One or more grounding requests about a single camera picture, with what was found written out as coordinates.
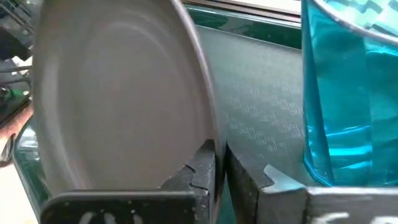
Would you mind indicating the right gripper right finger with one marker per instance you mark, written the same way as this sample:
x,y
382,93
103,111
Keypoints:
x,y
311,205

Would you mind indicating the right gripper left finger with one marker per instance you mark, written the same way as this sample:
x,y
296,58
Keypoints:
x,y
174,205

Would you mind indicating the blue translucent faceted cup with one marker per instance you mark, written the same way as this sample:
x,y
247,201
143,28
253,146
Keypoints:
x,y
348,109

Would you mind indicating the dark grey round plate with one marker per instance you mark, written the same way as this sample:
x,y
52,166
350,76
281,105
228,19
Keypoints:
x,y
118,93

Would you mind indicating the dark green plastic tray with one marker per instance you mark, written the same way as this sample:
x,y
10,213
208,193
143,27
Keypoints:
x,y
258,93

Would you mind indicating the black aluminium table frame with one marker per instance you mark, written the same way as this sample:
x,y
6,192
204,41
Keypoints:
x,y
242,8

